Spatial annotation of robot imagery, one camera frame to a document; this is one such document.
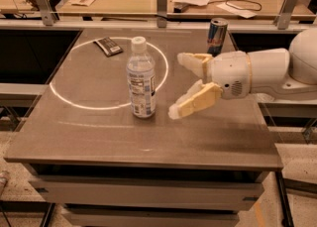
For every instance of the blue silver energy drink can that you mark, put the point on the blue silver energy drink can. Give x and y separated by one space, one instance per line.
216 36

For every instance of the small paper card left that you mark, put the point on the small paper card left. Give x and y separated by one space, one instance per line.
82 2

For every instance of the middle metal bracket post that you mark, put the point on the middle metal bracket post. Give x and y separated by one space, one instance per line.
161 13

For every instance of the dark snack bar wrapper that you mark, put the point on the dark snack bar wrapper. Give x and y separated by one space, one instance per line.
108 47

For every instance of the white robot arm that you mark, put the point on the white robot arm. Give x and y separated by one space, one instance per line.
289 74

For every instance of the left metal bracket post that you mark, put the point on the left metal bracket post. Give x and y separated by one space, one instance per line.
46 11

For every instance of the clear plastic water bottle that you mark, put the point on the clear plastic water bottle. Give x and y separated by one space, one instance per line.
141 79

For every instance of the metal bracket post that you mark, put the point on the metal bracket post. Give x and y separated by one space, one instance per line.
282 20
46 11
161 13

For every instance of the white paper sheet right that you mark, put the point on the white paper sheet right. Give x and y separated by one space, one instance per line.
237 11

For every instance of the grey cabinet drawer unit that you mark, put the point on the grey cabinet drawer unit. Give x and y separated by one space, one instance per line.
145 202

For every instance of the right metal bracket post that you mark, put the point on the right metal bracket post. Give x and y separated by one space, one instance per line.
282 20

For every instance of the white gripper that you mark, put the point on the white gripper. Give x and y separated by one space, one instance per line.
229 73

